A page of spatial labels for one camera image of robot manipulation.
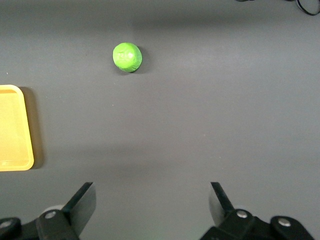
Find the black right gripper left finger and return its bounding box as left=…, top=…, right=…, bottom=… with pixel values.
left=0, top=181, right=97, bottom=240

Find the green apple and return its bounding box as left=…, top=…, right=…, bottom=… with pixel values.
left=112, top=42, right=143, bottom=73

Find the black cable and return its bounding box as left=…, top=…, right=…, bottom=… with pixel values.
left=234, top=0, right=320, bottom=16

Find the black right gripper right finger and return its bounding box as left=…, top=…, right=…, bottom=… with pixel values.
left=199, top=181, right=315, bottom=240

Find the yellow plastic tray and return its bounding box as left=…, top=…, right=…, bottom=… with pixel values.
left=0, top=84, right=35, bottom=172

